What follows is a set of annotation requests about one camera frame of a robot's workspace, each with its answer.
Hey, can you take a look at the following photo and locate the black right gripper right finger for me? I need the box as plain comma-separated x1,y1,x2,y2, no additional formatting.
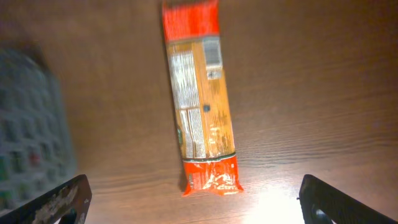
298,174,397,224

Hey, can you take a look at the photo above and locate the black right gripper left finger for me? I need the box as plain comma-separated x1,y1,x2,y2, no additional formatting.
1,174,92,224

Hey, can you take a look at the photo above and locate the orange-ended pasta packet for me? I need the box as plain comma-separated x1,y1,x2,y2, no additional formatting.
162,1,243,195

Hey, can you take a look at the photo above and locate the grey plastic mesh basket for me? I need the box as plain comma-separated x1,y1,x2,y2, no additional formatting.
1,48,77,215

